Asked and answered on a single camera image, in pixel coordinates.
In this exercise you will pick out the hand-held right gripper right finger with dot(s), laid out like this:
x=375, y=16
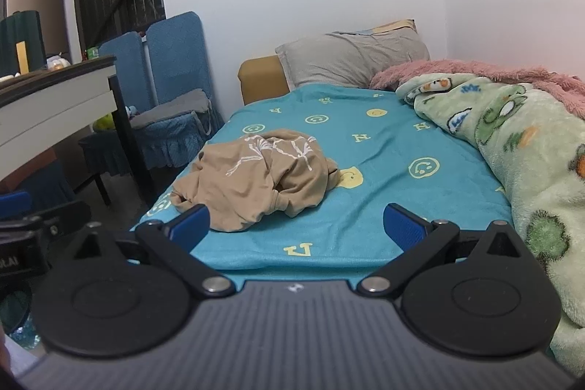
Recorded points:
x=404, y=225

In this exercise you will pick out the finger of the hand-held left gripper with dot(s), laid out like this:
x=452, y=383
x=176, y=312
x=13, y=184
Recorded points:
x=13, y=203

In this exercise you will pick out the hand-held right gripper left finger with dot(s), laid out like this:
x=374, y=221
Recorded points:
x=189, y=223

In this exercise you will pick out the tan t-shirt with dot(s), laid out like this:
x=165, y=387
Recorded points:
x=256, y=184

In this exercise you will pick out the dark blue covered chair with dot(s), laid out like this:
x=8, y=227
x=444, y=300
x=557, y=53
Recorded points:
x=45, y=189

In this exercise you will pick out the teal printed bed sheet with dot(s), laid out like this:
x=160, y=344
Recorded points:
x=365, y=207

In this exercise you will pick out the teal plastic bag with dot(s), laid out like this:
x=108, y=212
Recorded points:
x=23, y=326

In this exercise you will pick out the grey seat cushion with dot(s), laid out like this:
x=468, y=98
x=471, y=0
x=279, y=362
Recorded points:
x=173, y=106

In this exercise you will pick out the green plush toy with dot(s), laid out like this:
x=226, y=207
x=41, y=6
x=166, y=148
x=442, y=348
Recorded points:
x=104, y=123

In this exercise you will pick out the yellow upright card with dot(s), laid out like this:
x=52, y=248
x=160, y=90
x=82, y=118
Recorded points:
x=22, y=58

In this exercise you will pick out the green printed fleece blanket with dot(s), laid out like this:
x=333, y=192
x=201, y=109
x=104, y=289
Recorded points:
x=539, y=170

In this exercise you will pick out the mustard bed headboard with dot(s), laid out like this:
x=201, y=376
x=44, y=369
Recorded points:
x=263, y=79

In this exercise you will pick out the green can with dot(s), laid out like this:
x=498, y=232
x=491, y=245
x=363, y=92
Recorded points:
x=93, y=52

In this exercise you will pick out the pink fluffy blanket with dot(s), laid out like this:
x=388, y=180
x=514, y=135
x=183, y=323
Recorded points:
x=480, y=68

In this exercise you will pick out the grey pillow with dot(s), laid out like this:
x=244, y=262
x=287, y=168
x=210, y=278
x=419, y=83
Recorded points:
x=352, y=58

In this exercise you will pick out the dark green ribbed panel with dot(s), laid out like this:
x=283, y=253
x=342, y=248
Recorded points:
x=27, y=29

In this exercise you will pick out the tan pillow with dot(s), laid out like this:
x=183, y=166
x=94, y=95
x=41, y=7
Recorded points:
x=397, y=25

